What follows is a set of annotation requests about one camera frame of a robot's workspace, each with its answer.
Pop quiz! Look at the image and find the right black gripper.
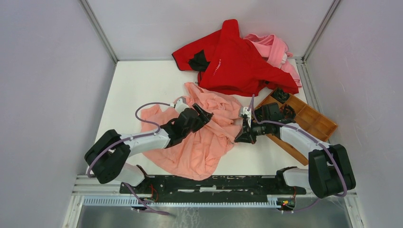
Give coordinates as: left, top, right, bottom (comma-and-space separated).
234, 117, 270, 144

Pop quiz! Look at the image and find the salmon orange jacket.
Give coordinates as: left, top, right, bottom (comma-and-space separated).
144, 82, 243, 181

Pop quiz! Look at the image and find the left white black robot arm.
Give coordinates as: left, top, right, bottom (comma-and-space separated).
84, 97, 213, 193

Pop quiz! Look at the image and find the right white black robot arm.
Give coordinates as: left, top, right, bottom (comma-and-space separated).
235, 103, 356, 199

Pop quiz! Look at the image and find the red garment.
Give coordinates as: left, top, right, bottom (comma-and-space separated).
172, 19, 299, 97

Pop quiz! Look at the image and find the wooden divided tray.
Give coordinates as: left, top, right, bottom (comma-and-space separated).
254, 90, 338, 167

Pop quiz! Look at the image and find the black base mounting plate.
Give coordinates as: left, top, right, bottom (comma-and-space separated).
119, 175, 307, 203

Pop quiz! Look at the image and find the pink garment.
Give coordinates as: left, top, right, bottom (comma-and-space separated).
244, 34, 302, 87

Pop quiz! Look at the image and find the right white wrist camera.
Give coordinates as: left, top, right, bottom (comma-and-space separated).
239, 107, 252, 126

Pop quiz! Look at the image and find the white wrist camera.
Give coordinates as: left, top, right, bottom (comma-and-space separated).
239, 107, 252, 126
170, 97, 190, 114

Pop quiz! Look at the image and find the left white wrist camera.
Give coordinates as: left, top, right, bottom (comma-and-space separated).
170, 97, 190, 114

